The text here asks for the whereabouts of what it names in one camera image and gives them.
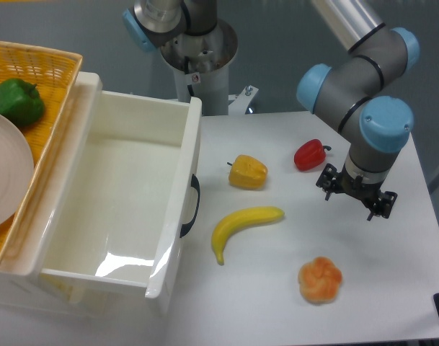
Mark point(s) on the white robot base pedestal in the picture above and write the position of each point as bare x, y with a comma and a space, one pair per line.
200, 66

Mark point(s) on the black drawer handle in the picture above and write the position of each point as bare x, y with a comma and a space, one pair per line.
192, 206

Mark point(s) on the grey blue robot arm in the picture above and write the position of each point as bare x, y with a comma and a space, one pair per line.
348, 98

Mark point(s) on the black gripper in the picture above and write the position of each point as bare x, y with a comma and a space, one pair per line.
378, 203

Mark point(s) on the white drawer cabinet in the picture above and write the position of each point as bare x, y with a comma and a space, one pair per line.
19, 270

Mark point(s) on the red bell pepper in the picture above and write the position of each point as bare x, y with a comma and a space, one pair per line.
310, 155

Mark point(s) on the green bell pepper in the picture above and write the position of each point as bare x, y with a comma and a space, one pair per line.
20, 102

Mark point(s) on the yellow woven basket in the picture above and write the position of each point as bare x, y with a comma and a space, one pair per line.
53, 73

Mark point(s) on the beige plate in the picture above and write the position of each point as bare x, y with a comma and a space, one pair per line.
16, 168

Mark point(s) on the round orange bread roll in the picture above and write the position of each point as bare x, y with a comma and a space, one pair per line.
319, 280

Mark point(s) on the white open drawer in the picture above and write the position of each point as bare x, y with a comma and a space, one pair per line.
128, 171

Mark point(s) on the yellow banana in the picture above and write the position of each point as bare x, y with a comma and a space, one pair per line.
238, 221

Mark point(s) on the yellow bell pepper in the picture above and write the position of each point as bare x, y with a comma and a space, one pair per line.
247, 172

